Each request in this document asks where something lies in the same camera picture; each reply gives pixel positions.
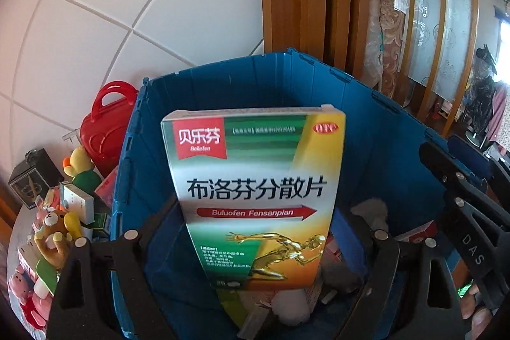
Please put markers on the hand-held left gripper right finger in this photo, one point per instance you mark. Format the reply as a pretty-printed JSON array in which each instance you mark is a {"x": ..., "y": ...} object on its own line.
[{"x": 360, "y": 222}]

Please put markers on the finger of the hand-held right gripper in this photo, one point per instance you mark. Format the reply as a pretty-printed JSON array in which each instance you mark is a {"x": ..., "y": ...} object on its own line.
[
  {"x": 450, "y": 176},
  {"x": 468, "y": 156}
]

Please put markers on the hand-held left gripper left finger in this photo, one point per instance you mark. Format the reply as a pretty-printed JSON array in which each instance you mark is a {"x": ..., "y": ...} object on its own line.
[{"x": 153, "y": 222}]

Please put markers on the brown bear plush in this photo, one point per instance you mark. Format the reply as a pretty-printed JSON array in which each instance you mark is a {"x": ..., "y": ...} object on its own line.
[{"x": 53, "y": 232}]

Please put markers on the orange green medicine box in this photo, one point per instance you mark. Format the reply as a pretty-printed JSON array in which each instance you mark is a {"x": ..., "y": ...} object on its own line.
[{"x": 255, "y": 184}]

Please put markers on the blue plastic crate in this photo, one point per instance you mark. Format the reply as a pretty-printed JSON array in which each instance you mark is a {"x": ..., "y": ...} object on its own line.
[{"x": 239, "y": 93}]

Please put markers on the person's right hand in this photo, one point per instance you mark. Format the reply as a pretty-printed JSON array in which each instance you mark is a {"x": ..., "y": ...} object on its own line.
[{"x": 478, "y": 316}]

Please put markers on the white crumpled tissue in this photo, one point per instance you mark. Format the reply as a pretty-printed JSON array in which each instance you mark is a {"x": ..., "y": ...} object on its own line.
[{"x": 370, "y": 214}]

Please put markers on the dark green box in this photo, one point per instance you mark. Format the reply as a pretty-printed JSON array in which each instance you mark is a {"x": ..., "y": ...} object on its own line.
[{"x": 101, "y": 223}]

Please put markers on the pink tissue packet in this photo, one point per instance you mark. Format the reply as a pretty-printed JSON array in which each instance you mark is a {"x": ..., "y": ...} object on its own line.
[{"x": 107, "y": 186}]

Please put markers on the red white flat box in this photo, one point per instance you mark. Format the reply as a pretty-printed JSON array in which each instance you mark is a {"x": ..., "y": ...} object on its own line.
[{"x": 418, "y": 230}]

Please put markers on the hanging dark clothes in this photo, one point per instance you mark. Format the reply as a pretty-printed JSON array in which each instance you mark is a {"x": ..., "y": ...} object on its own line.
[{"x": 484, "y": 97}]

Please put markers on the yellow plastic tongs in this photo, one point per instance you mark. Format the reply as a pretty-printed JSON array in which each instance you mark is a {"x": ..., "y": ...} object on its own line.
[{"x": 75, "y": 224}]

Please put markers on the white green carton box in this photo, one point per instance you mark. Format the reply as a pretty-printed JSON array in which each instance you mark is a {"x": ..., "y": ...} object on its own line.
[{"x": 75, "y": 202}]

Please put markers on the yellow duck plush green shirt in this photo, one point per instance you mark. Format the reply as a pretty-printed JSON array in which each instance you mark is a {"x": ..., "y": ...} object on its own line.
[{"x": 81, "y": 168}]

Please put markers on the red bear-embossed suitcase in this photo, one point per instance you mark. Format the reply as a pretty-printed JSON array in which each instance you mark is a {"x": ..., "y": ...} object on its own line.
[{"x": 105, "y": 129}]

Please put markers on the white plush ball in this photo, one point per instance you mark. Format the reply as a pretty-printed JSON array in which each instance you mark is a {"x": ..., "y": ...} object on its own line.
[{"x": 293, "y": 306}]

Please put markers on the pink snack box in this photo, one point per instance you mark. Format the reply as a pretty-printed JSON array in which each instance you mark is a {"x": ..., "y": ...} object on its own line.
[{"x": 48, "y": 198}]

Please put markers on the green plush toy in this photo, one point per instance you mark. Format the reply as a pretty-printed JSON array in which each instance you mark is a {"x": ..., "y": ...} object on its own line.
[{"x": 48, "y": 274}]

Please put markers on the black gift bag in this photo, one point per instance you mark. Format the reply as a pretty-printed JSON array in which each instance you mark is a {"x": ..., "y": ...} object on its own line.
[{"x": 32, "y": 180}]

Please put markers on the white red medicine box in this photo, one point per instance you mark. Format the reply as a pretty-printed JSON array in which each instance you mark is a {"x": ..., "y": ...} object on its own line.
[{"x": 28, "y": 260}]

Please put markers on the black binder clip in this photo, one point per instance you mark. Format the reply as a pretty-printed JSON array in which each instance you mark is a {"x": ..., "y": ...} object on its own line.
[{"x": 34, "y": 154}]

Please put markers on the pink pig plush red dress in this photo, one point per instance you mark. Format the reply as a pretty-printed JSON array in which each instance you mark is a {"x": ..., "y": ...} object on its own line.
[{"x": 26, "y": 292}]

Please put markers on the frosted glass partition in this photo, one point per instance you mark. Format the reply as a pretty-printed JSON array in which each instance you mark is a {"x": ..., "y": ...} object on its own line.
[{"x": 446, "y": 5}]

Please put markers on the rolled patterned carpet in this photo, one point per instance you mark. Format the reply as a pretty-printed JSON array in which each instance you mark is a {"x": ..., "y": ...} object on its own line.
[{"x": 388, "y": 17}]

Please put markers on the white wall socket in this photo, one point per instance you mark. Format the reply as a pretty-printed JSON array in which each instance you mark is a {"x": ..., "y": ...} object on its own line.
[{"x": 71, "y": 136}]

